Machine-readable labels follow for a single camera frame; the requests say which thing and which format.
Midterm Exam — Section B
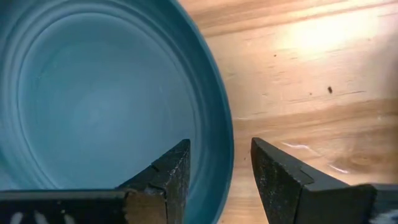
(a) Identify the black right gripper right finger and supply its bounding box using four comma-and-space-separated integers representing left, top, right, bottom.
251, 137, 378, 224

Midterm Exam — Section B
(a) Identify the teal plate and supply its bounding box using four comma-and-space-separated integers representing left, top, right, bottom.
0, 0, 235, 224

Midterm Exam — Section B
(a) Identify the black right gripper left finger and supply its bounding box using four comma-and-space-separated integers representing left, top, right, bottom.
62, 138, 192, 224

